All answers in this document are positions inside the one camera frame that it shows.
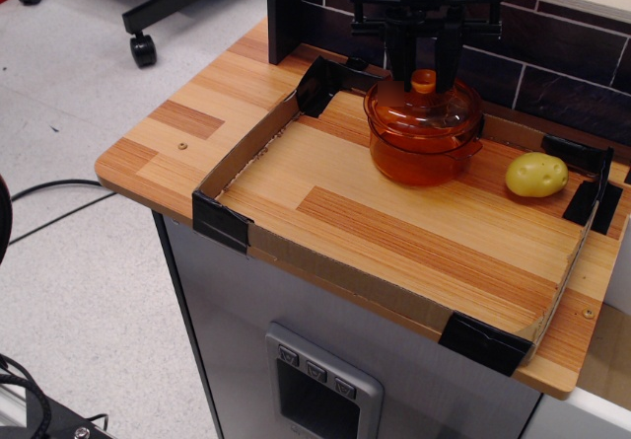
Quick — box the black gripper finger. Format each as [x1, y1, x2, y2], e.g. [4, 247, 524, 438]
[435, 21, 463, 94]
[385, 24, 417, 92]

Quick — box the orange transparent pot lid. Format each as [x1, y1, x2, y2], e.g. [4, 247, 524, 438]
[364, 69, 482, 153]

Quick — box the black braided cable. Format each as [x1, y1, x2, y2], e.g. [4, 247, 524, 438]
[0, 353, 53, 439]

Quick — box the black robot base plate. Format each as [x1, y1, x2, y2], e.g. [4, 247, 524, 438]
[26, 400, 113, 439]

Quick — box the cardboard fence with black tape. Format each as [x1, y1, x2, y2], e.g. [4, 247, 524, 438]
[192, 58, 630, 375]

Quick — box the grey toy dishwasher cabinet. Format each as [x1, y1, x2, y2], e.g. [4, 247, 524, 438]
[155, 215, 540, 438]

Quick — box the orange transparent pot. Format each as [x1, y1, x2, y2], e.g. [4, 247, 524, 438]
[369, 117, 484, 186]

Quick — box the dark brick backsplash panel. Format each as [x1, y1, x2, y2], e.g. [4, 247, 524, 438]
[268, 0, 630, 145]

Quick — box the black wheeled chair base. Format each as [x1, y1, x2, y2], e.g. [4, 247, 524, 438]
[121, 0, 267, 69]

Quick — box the black floor cable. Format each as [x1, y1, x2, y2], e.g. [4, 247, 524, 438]
[7, 178, 117, 247]

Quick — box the yellow toy potato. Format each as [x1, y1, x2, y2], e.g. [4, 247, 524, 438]
[505, 152, 569, 197]

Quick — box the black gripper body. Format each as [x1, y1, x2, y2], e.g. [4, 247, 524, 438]
[349, 0, 504, 38]

